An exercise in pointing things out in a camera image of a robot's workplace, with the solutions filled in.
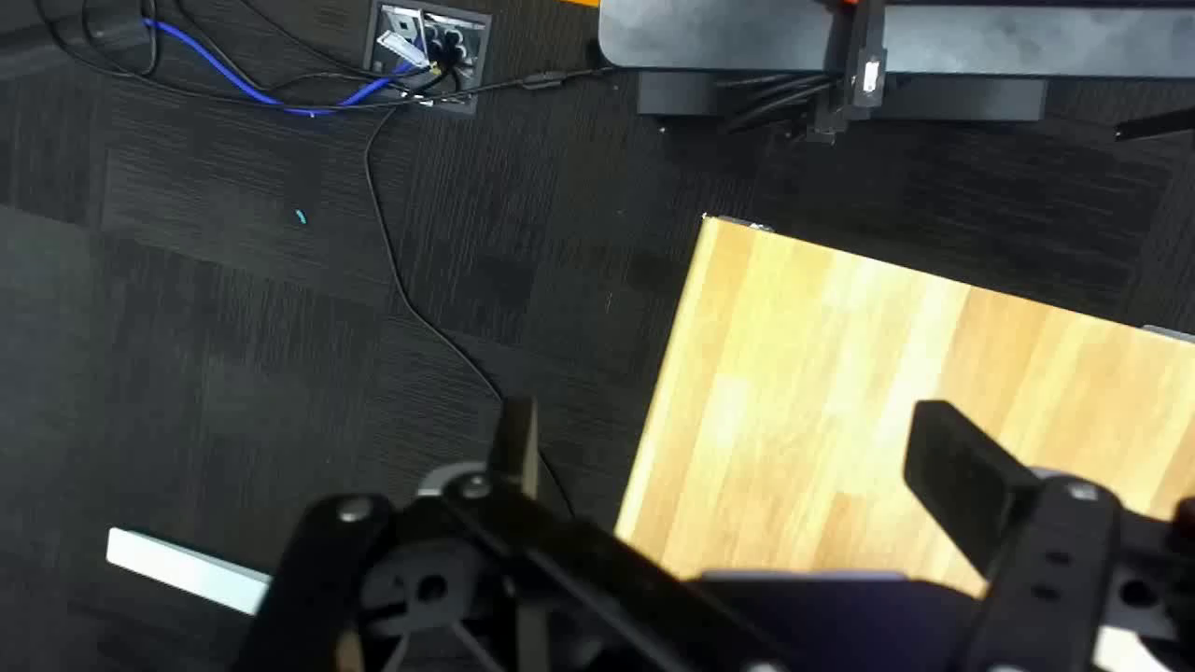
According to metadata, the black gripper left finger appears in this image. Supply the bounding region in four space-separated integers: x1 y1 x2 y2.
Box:
234 394 799 672

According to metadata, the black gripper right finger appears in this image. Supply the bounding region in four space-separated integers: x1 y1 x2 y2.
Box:
902 398 1195 672

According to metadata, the metal floor outlet box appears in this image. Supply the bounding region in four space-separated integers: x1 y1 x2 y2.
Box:
362 0 498 121

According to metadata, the dark grey side platform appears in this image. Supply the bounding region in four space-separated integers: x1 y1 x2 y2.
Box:
592 0 1195 123

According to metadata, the thin black cable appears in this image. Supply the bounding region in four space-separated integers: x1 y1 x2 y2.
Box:
357 103 581 518

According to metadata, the blue cable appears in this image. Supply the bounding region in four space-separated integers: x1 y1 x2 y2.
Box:
139 10 424 123

